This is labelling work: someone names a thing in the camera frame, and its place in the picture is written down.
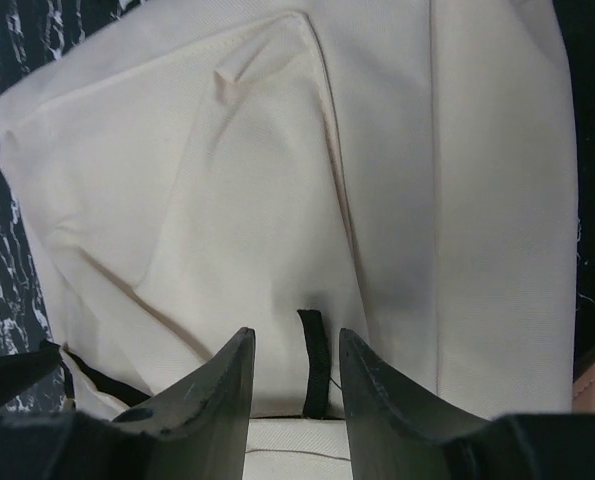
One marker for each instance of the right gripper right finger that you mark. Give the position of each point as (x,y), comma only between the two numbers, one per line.
(399,430)

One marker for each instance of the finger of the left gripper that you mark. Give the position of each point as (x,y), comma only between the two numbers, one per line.
(32,382)

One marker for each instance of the cream canvas student bag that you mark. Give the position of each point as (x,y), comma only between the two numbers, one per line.
(405,168)

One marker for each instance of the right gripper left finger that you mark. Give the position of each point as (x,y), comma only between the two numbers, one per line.
(195,429)

